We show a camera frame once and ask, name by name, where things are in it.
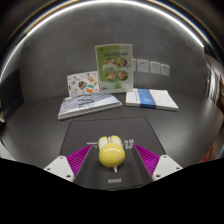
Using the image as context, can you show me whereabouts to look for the white book with blue band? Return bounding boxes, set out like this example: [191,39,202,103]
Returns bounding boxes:
[125,88,180,112]

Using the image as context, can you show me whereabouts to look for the black mouse pad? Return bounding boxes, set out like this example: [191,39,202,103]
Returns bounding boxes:
[59,116,167,192]

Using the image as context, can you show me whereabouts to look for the grey striped book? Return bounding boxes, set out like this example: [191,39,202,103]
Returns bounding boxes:
[57,91,124,121]

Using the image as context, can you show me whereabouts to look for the white wall switch plates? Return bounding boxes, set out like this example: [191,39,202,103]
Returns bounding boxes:
[131,58,171,77]

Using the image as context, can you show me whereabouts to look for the yellow computer mouse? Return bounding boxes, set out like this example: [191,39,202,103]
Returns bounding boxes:
[97,134,127,174]

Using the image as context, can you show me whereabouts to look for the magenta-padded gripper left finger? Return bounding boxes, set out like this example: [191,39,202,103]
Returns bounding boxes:
[43,143,96,186]

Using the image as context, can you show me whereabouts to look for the white card with colourful stickers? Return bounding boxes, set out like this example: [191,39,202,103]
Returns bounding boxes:
[66,70,100,98]

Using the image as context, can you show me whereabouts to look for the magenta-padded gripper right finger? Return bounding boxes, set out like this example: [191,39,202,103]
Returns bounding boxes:
[132,143,184,186]

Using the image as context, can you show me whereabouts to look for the green food menu sheet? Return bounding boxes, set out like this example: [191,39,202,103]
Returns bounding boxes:
[94,43,135,95]

